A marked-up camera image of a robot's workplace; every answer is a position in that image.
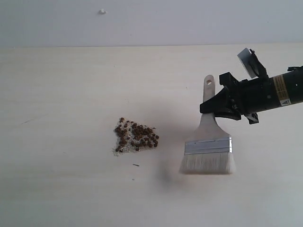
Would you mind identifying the brown beans and white crumbs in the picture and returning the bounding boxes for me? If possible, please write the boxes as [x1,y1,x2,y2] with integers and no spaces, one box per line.
[108,117,164,164]

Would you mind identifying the small white wall plug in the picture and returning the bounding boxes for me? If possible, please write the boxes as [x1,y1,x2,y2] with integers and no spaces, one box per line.
[98,9,107,15]

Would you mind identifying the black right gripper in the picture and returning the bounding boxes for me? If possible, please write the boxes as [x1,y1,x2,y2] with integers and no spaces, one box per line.
[199,72,272,124]

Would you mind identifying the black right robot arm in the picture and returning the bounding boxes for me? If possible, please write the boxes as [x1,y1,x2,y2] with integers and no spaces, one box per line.
[200,66,303,124]

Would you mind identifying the white paint brush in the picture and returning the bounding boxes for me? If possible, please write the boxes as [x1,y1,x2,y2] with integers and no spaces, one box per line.
[178,74,237,175]

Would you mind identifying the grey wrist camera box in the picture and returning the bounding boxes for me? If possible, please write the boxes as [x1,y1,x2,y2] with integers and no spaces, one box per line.
[237,48,269,80]

